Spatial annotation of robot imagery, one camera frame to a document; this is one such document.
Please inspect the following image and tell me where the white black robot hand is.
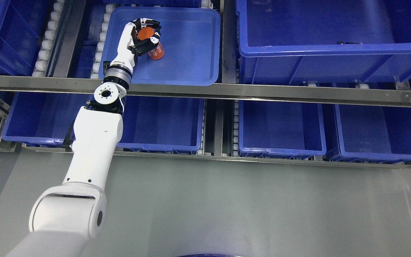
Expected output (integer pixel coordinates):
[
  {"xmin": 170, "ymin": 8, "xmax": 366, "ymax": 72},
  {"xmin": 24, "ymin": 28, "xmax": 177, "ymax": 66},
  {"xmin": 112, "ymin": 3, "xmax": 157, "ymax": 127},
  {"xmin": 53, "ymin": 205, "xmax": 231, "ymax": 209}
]
[{"xmin": 109, "ymin": 18, "xmax": 161, "ymax": 72}]

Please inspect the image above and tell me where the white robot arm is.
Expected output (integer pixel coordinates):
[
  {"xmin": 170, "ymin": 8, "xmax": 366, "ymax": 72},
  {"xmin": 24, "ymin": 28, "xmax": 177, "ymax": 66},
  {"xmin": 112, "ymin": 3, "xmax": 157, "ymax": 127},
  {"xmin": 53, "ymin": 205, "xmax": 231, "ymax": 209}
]
[{"xmin": 7, "ymin": 60, "xmax": 135, "ymax": 257}]

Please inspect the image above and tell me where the steel shelf rack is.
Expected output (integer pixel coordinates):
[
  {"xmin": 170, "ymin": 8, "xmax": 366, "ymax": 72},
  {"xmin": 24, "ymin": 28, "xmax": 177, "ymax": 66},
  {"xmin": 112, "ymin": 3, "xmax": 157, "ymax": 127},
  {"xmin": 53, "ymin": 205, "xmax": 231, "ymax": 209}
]
[{"xmin": 0, "ymin": 3, "xmax": 411, "ymax": 163}]

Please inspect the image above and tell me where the blue shallow tray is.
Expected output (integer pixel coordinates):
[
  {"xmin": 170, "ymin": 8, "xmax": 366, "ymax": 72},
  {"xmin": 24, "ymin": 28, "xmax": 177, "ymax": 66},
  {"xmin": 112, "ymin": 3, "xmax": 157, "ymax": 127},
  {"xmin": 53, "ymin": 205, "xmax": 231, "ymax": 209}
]
[{"xmin": 101, "ymin": 6, "xmax": 221, "ymax": 86}]

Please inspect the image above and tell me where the blue lower bin far left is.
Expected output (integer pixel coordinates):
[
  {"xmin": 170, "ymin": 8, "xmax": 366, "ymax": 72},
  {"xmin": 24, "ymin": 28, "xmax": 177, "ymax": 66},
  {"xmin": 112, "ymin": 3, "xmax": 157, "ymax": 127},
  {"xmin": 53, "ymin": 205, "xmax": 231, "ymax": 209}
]
[{"xmin": 2, "ymin": 92, "xmax": 92, "ymax": 147}]

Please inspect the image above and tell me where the blue upper bin far left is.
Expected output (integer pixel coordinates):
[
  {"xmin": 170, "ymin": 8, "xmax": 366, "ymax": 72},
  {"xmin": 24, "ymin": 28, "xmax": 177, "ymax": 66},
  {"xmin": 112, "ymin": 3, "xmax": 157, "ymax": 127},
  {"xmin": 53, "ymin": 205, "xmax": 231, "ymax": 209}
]
[{"xmin": 0, "ymin": 0, "xmax": 54, "ymax": 76}]

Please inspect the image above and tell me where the large blue upper bin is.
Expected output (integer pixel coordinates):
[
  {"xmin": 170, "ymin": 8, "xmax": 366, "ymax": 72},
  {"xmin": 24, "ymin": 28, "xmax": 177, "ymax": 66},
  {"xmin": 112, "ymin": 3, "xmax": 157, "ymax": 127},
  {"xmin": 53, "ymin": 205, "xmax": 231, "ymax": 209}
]
[{"xmin": 235, "ymin": 0, "xmax": 411, "ymax": 85}]

